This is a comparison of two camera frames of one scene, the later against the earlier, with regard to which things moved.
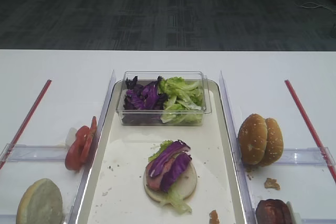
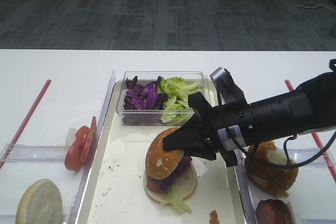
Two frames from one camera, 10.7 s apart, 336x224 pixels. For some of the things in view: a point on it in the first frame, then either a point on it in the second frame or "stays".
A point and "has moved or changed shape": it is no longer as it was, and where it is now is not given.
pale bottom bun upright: (40, 202) stays
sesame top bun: (253, 138) has moved or changed shape
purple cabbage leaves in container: (143, 104) stays
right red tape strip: (290, 88) stays
